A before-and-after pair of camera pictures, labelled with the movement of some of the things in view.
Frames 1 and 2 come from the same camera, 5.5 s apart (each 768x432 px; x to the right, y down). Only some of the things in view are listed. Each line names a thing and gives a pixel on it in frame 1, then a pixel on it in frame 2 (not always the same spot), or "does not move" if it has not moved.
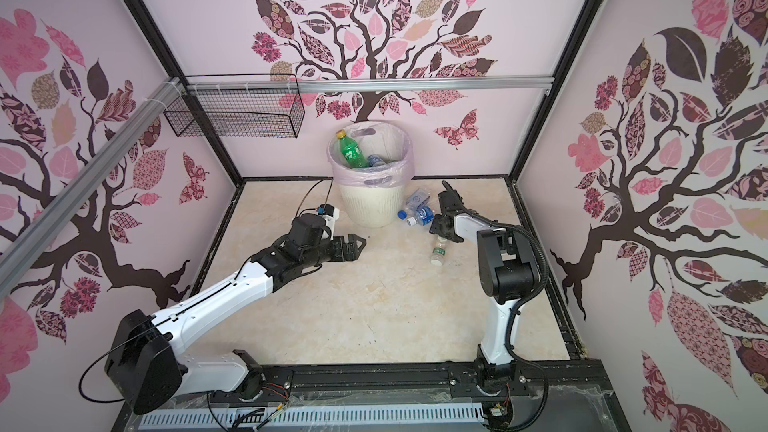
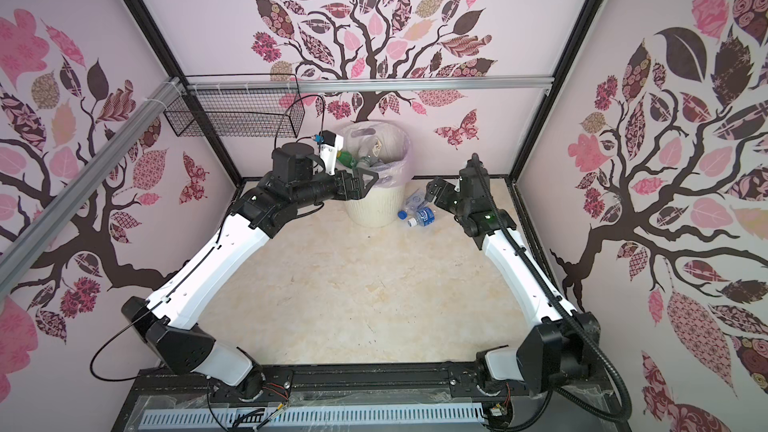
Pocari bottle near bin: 424,215 does not move
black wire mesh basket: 244,105 does not move
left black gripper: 353,255 → 357,191
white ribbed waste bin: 373,207 does not move
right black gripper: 436,227 → 447,190
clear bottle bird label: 438,252 → 370,147
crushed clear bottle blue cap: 416,200 does not move
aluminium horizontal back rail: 370,84 does not move
